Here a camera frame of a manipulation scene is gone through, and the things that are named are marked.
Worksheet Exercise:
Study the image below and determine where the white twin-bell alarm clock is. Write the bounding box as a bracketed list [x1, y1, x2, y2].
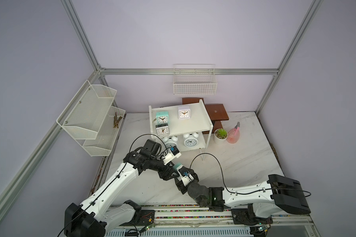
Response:
[183, 132, 199, 148]
[162, 136, 178, 148]

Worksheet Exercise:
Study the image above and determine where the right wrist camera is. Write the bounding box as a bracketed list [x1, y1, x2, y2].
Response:
[178, 166, 194, 185]

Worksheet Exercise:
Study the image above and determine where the small green potted plant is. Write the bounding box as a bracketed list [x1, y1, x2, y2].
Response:
[214, 128, 228, 145]

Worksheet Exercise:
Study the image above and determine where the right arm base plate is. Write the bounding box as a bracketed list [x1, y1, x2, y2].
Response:
[231, 205, 273, 226]

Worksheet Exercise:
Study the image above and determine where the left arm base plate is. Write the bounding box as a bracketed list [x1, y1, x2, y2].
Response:
[130, 209, 155, 226]

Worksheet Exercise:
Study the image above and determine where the white mesh two-tier wall rack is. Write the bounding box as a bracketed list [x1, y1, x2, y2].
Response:
[56, 81, 126, 157]

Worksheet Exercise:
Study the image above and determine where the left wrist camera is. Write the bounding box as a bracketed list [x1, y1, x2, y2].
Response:
[162, 146, 182, 166]

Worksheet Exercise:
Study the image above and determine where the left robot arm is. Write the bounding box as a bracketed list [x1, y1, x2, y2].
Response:
[61, 139, 181, 237]

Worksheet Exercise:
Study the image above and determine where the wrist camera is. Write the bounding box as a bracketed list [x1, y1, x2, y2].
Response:
[178, 166, 194, 185]
[162, 146, 182, 166]

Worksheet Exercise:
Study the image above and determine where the brown wooden step stand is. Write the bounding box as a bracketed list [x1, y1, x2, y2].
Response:
[182, 97, 229, 133]

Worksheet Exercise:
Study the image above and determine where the aluminium frame rail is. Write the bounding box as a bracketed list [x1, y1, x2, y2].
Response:
[101, 68, 279, 76]

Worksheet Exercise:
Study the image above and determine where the pink spray bottle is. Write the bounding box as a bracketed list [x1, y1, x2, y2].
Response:
[226, 121, 240, 144]

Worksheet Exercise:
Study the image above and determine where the lavender square alarm clock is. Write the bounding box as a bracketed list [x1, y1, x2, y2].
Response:
[178, 105, 191, 119]

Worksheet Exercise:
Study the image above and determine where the mint square alarm clock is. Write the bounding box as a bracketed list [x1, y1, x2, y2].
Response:
[173, 163, 183, 177]

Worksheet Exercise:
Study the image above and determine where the clear grey square clock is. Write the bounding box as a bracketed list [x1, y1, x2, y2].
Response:
[155, 123, 170, 137]

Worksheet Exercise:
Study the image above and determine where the white wire wall basket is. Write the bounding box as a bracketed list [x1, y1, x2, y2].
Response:
[173, 64, 218, 96]

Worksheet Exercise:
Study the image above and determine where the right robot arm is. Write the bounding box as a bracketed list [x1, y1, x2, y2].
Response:
[174, 168, 311, 218]

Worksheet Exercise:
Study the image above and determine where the white two-tier shelf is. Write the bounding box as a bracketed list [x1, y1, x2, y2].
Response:
[149, 100, 213, 152]

